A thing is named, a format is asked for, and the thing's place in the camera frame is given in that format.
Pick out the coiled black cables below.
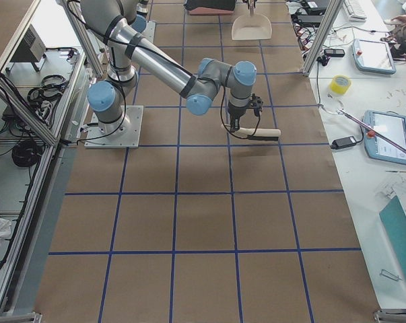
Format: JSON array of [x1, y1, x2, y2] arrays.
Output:
[[27, 74, 71, 108]]

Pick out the teal folder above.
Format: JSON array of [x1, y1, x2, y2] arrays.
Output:
[[379, 196, 406, 282]]

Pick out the black power adapter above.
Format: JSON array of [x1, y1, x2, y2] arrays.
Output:
[[330, 136, 358, 150]]

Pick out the white plastic dustpan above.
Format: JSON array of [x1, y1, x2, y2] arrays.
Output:
[[231, 1, 273, 41]]

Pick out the blue teach pendant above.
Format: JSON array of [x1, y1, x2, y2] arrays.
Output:
[[363, 110, 406, 165], [351, 38, 397, 75]]

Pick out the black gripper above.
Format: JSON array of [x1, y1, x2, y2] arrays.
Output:
[[228, 94, 263, 131]]

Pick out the aluminium frame post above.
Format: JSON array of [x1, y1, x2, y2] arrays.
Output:
[[302, 0, 343, 76]]

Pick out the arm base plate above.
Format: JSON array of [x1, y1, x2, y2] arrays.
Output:
[[84, 105, 144, 149]]

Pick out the blue teach pendant far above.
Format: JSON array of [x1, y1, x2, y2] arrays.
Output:
[[351, 38, 397, 75]]

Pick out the yellow tape roll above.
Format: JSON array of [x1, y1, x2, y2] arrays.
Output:
[[329, 75, 351, 96]]

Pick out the blue teach pendant near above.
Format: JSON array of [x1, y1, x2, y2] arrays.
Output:
[[363, 110, 406, 165]]

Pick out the grey electronics box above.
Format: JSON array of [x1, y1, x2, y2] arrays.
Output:
[[10, 24, 46, 72]]

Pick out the white hand brush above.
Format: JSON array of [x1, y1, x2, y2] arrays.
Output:
[[221, 124, 281, 141]]

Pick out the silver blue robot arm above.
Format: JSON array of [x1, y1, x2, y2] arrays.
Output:
[[80, 1, 262, 133]]

